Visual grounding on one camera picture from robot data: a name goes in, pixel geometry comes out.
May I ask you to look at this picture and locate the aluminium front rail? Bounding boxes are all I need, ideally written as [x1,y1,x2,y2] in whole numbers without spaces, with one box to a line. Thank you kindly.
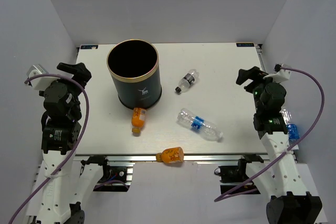
[72,153,271,163]

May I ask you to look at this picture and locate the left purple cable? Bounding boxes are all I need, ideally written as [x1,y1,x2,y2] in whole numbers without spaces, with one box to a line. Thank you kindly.
[7,73,90,224]

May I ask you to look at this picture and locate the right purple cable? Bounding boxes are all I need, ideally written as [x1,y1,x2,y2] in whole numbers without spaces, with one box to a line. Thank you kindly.
[214,68,325,203]

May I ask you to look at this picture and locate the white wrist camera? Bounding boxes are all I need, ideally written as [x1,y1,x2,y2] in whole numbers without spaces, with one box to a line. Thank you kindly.
[25,64,58,91]
[263,64,291,83]

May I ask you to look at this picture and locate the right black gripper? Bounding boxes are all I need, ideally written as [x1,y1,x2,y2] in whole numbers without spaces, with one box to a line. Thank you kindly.
[236,67,281,113]

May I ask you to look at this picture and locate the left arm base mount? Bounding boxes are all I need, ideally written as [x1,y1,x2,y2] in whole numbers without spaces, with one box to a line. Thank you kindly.
[80,155,129,192]

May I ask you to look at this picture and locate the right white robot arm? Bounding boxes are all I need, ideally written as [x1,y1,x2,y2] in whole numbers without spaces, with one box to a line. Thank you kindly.
[236,67,322,223]

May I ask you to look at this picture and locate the right blue corner label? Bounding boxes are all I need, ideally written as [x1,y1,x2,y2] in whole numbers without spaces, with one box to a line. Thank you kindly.
[236,42,255,47]

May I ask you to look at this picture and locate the blue corner label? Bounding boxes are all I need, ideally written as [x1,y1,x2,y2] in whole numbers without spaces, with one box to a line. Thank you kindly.
[80,45,98,50]
[236,42,255,47]

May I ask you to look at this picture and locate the small clear black-label bottle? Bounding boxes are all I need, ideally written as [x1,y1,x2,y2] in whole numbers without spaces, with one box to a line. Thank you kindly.
[175,69,200,94]

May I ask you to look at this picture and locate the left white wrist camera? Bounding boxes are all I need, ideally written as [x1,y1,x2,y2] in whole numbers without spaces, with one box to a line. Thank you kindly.
[25,64,58,91]

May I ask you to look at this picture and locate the large clear blue-label bottle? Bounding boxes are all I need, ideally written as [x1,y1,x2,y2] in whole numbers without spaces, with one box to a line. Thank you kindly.
[177,108,223,141]

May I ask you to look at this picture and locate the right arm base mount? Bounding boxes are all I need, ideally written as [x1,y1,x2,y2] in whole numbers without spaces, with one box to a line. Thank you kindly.
[214,154,264,194]

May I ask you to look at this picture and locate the dark green round bin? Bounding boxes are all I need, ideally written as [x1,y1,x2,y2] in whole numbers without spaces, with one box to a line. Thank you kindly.
[107,39,162,109]

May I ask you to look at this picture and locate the left blue corner label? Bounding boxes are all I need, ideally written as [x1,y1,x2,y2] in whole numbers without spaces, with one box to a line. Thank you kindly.
[80,45,98,50]

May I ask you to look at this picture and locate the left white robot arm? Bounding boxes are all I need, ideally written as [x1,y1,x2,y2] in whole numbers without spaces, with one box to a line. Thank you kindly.
[35,63,111,223]

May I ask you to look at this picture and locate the orange juice bottle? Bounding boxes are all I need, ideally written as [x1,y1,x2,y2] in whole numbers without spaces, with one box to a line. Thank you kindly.
[131,108,147,136]
[155,147,184,164]

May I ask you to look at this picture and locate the purple cable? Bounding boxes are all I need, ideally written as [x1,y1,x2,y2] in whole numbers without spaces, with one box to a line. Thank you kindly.
[214,68,325,203]
[7,73,90,224]

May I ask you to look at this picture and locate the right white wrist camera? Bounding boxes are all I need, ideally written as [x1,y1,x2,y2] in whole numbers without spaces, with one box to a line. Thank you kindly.
[263,64,291,83]

